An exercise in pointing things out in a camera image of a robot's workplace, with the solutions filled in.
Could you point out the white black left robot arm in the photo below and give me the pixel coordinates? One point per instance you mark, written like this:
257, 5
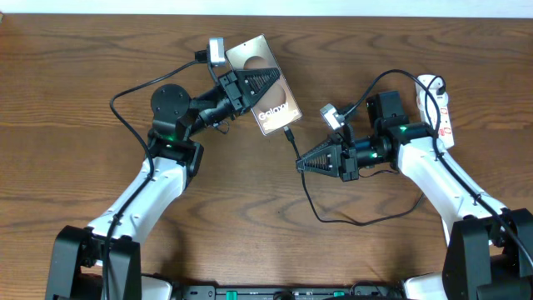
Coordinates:
103, 259

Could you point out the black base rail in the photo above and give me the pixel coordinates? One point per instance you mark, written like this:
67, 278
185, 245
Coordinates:
270, 293

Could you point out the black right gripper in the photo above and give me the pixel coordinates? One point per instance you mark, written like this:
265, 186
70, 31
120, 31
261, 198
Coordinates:
344, 166

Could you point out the white power strip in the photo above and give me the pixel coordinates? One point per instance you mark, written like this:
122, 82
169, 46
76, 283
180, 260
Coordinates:
432, 101

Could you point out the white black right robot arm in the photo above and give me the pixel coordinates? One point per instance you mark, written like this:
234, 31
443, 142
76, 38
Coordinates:
489, 246

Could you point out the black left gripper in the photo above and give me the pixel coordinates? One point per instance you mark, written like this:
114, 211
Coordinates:
232, 84

